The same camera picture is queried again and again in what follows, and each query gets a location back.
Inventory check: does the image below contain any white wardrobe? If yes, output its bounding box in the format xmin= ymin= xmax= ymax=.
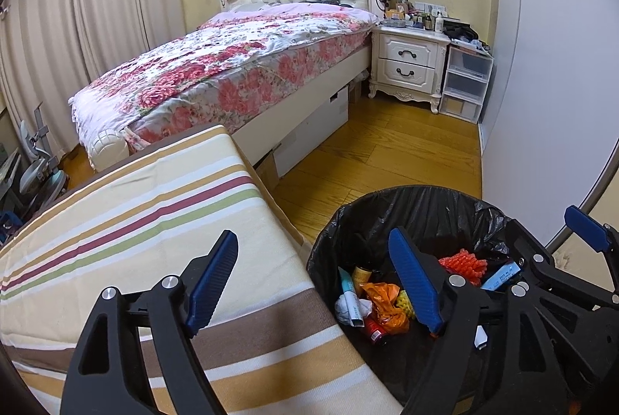
xmin=479 ymin=0 xmax=619 ymax=251

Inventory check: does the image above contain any dark bag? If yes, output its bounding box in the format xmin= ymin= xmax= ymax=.
xmin=442 ymin=21 xmax=491 ymax=53

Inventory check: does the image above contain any red label bottle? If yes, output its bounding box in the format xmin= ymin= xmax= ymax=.
xmin=363 ymin=316 xmax=388 ymax=343

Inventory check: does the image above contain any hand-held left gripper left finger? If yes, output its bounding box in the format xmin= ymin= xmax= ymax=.
xmin=60 ymin=230 xmax=240 ymax=415

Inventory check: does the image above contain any white nightstand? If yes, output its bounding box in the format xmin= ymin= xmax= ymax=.
xmin=368 ymin=24 xmax=450 ymax=115

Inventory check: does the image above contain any orange foam net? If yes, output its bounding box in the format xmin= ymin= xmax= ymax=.
xmin=439 ymin=249 xmax=487 ymax=287

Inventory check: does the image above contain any striped tablecloth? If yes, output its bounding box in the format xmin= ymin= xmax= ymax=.
xmin=0 ymin=125 xmax=404 ymax=415

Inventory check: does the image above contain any floral blanket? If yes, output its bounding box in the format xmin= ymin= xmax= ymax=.
xmin=72 ymin=3 xmax=380 ymax=149

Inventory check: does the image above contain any bin with black bag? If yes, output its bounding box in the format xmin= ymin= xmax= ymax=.
xmin=306 ymin=185 xmax=571 ymax=408

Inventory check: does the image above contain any light blue printed tube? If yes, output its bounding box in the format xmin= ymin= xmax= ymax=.
xmin=481 ymin=261 xmax=522 ymax=292

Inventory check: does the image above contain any plastic drawer unit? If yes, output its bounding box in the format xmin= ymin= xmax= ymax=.
xmin=439 ymin=42 xmax=494 ymax=125

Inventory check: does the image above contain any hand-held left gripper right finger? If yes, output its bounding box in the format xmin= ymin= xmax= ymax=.
xmin=388 ymin=227 xmax=566 ymax=415

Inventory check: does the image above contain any orange plastic bag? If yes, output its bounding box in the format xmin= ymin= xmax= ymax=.
xmin=360 ymin=282 xmax=409 ymax=333

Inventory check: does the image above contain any nightstand clutter of bottles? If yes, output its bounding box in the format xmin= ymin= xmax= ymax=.
xmin=384 ymin=0 xmax=450 ymax=31

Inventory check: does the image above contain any cardboard box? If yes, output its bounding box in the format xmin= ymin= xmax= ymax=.
xmin=254 ymin=151 xmax=281 ymax=190

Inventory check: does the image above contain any white box with blue end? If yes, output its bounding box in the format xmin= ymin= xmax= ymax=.
xmin=339 ymin=267 xmax=366 ymax=329

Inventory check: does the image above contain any grey desk chair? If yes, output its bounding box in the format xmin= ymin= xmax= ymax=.
xmin=17 ymin=103 xmax=66 ymax=213

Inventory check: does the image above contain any yellow foam net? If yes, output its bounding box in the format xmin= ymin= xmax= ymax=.
xmin=397 ymin=290 xmax=417 ymax=319

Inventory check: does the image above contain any white plastic bag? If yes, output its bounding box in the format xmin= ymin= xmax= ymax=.
xmin=336 ymin=294 xmax=371 ymax=316

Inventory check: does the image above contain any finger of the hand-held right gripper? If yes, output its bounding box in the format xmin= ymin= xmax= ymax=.
xmin=505 ymin=221 xmax=610 ymax=300
xmin=563 ymin=204 xmax=619 ymax=300

